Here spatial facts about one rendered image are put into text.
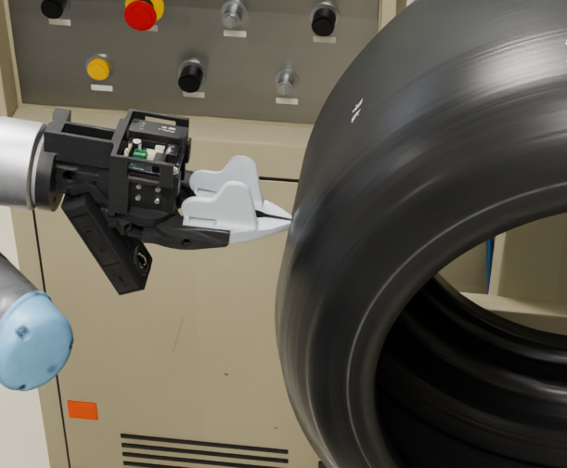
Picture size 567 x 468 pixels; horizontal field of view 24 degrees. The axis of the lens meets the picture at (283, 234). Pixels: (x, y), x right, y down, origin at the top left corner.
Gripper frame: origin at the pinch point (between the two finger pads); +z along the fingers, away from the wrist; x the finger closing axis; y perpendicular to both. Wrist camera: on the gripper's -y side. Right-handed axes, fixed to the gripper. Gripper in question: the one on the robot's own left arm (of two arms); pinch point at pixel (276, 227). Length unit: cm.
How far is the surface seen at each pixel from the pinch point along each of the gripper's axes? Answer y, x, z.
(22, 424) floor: -131, 88, -48
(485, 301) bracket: -26.4, 26.2, 23.2
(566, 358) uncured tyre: -23.1, 15.4, 31.1
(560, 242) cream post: -17.4, 27.3, 29.4
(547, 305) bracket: -25.6, 26.4, 30.0
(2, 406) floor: -131, 93, -54
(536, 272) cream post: -21.9, 27.2, 27.9
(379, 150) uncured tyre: 14.6, -7.4, 7.1
